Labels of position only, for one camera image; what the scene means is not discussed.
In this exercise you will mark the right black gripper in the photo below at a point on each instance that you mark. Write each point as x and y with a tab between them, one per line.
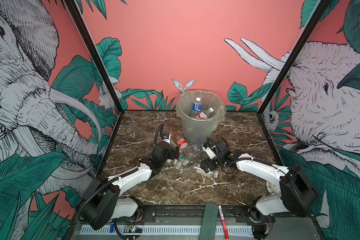
208	162

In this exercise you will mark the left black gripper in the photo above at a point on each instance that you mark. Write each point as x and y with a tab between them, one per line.
172	155

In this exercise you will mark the green label clear bottle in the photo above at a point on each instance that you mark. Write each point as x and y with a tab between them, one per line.
181	161

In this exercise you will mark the red label cola bottle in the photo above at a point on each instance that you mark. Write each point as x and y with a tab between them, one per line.
180	141

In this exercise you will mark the red white label water bottle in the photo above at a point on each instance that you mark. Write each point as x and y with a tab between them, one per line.
204	115

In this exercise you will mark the blue label crushed bottle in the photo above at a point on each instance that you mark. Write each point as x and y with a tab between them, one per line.
197	107

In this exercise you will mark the yellow white label bottle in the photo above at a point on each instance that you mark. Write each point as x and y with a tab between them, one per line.
213	174

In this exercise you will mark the clear bottle white cap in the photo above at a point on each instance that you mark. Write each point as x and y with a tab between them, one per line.
198	148

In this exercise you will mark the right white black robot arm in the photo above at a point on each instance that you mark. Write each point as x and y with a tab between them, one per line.
291	189

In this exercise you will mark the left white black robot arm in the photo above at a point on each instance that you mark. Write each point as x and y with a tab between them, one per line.
101	201

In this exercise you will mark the translucent green bin liner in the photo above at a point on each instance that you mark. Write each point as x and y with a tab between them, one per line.
200	111

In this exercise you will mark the grey mesh waste bin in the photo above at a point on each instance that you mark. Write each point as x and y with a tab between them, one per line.
196	131

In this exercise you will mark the green tape strip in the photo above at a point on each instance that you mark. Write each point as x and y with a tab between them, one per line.
209	222

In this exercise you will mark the red marker pen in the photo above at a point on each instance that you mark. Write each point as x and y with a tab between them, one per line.
223	222

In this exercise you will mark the white round clock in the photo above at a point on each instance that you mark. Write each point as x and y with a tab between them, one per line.
272	188

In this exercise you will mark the blue marker pen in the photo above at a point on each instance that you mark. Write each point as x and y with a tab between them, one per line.
112	226

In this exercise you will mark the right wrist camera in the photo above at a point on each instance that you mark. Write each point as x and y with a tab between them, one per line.
211	154

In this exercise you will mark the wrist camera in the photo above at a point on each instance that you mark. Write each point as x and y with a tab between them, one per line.
166	137
211	154

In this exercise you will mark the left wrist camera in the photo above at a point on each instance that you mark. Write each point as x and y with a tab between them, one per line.
166	137

